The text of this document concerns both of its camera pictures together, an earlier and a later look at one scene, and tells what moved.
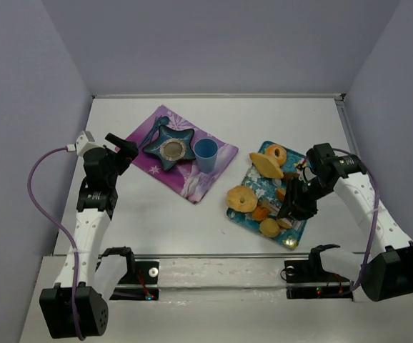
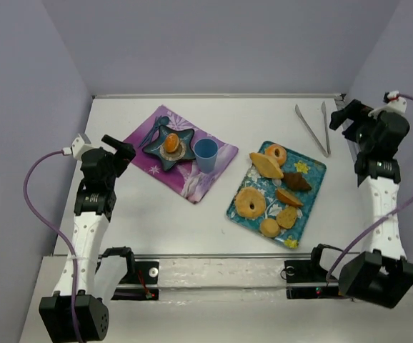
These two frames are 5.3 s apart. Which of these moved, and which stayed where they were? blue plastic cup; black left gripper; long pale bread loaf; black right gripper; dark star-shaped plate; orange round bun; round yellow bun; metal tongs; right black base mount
Moved: metal tongs; orange round bun; black right gripper
Stayed: dark star-shaped plate; round yellow bun; blue plastic cup; long pale bread loaf; black left gripper; right black base mount
